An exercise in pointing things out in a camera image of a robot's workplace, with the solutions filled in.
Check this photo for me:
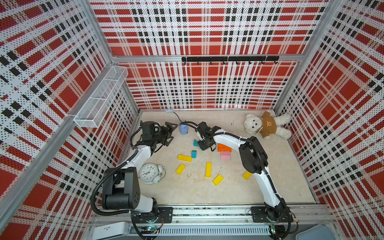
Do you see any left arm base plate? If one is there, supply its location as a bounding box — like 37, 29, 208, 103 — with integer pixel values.
132, 207, 174, 224

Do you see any yellow block lower left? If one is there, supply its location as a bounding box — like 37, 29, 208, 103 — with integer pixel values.
176, 164, 186, 175

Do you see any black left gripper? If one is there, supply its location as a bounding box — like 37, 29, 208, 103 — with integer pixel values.
152, 121, 178, 146

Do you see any pink block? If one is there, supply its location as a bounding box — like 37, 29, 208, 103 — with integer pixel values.
221, 151, 231, 156
221, 155, 231, 161

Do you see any yellow upright block centre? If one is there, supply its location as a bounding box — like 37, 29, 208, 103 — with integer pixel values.
205, 162, 212, 178

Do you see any white box bottom left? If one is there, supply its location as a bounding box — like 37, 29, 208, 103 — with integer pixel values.
92, 222, 130, 240

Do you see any white twin-bell alarm clock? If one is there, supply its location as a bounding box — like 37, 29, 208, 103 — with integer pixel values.
140, 163, 166, 185

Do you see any yellow block right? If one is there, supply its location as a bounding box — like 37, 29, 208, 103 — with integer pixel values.
243, 171, 252, 180

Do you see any yellow block upper left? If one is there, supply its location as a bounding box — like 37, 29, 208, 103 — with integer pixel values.
177, 155, 192, 163

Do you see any blue plastic toy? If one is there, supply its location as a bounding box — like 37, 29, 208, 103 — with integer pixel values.
179, 124, 189, 135

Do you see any orange block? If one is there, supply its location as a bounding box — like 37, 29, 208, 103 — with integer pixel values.
218, 144, 232, 153

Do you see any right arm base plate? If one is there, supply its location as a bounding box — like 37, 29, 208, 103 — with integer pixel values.
251, 206, 294, 223

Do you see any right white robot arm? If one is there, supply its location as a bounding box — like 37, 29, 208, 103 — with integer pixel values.
195, 122, 290, 222

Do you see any grey bin bottom right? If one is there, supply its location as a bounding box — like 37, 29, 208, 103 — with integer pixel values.
296, 225, 336, 240

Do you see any white teddy bear brown hoodie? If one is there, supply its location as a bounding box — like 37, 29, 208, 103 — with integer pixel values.
244, 111, 292, 140

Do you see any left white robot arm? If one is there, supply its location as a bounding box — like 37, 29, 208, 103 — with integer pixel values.
90, 121, 178, 222

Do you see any black wall hook rail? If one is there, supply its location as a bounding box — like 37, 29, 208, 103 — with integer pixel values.
181, 56, 280, 63

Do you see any yellow block bottom centre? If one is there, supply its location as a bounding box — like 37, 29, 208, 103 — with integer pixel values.
213, 175, 224, 186

